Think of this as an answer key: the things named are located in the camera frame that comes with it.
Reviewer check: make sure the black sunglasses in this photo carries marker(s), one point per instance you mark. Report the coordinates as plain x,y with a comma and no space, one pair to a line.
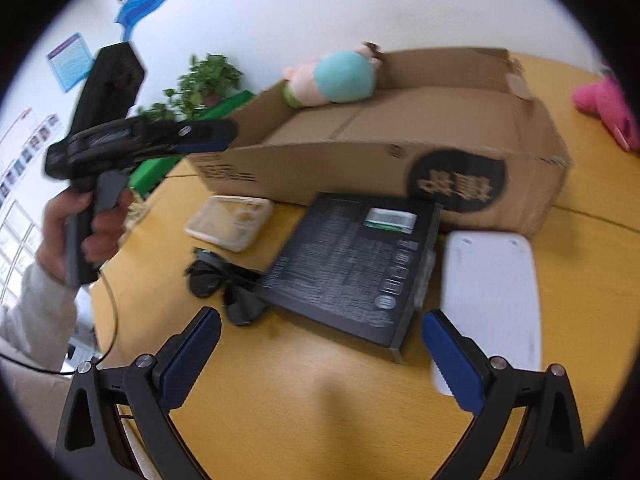
210,280

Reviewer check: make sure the blue and purple wall poster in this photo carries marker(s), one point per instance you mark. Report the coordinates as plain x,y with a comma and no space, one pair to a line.
70,60

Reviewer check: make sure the green box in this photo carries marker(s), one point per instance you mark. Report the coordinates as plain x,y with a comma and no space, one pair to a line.
160,165

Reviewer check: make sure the flat black printed box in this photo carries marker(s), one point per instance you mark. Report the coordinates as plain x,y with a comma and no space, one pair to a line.
345,270

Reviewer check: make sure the white flat keyboard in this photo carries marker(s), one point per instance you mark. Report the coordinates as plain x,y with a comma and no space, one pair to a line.
492,300

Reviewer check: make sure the row of wall photos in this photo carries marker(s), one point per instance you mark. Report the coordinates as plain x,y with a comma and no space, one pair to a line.
30,150

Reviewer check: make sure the large cardboard box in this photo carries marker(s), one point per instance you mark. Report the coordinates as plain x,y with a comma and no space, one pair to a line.
400,125

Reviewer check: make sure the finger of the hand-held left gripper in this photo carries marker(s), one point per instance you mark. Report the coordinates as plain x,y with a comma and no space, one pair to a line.
210,135

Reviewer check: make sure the bright pink plush toy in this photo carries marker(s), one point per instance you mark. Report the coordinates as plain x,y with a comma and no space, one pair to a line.
607,105

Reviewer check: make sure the green potted plant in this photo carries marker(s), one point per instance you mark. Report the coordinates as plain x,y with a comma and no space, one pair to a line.
207,80

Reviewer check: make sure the clear plastic lidded container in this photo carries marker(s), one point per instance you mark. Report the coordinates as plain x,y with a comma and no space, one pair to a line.
225,222

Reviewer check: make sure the person's left hand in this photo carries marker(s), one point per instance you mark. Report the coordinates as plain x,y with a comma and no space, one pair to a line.
55,232

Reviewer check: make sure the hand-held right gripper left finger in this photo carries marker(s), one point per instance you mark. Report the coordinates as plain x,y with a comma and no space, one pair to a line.
192,355

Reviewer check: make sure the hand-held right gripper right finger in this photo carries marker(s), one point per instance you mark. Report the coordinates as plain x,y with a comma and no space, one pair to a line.
457,360

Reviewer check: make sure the blue ribbon wall decal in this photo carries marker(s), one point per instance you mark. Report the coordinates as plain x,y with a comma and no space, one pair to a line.
145,5

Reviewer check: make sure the pink and teal plush toy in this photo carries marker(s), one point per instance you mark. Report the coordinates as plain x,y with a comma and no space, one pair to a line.
335,77

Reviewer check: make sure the person's left forearm white sleeve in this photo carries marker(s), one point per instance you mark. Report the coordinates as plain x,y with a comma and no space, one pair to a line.
35,315

